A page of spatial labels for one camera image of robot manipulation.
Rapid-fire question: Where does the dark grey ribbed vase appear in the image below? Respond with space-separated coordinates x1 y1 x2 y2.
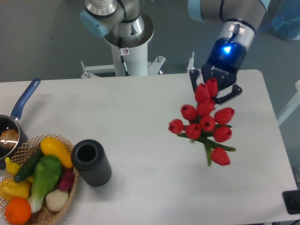
71 139 112 187

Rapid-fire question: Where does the purple red onion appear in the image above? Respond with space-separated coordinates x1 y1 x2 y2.
58 169 75 191

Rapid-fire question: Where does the green bok choy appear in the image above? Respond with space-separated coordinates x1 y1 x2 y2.
28 155 62 213

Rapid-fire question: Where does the yellow banana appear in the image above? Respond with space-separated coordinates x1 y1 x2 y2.
5 157 21 176

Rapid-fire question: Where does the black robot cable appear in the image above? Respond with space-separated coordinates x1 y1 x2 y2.
118 36 130 77

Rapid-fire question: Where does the yellow squash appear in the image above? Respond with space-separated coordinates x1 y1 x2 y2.
40 137 73 169

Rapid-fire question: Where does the red tulip bouquet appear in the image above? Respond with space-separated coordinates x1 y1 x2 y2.
168 78 236 166

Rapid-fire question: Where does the orange fruit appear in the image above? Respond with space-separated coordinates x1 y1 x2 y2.
5 197 31 225

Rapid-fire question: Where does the white garlic bulb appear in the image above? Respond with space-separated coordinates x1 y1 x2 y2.
46 189 68 212

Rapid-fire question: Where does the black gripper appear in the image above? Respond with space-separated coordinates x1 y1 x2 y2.
189 38 247 105

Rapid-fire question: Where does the woven wicker basket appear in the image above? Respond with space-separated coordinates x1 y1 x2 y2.
0 134 79 225

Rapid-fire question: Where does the blue handled saucepan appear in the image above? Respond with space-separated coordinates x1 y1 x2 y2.
0 78 41 169

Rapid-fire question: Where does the dark green cucumber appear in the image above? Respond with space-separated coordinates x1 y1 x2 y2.
14 148 44 182

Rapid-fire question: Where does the bread roll in pan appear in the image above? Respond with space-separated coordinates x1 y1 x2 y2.
0 129 19 150

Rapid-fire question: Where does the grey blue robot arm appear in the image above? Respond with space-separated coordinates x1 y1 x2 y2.
80 0 269 105

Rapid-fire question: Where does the black device at edge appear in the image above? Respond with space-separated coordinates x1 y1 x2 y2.
282 190 300 215

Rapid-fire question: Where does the yellow corn cob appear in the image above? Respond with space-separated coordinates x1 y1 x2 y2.
0 179 31 202

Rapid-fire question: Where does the white frame at right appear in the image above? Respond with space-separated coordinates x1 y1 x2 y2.
277 80 300 126

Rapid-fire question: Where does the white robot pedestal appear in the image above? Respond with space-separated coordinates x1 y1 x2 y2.
81 14 196 78

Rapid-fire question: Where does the blue plastic bag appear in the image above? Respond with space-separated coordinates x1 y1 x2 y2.
271 0 300 41

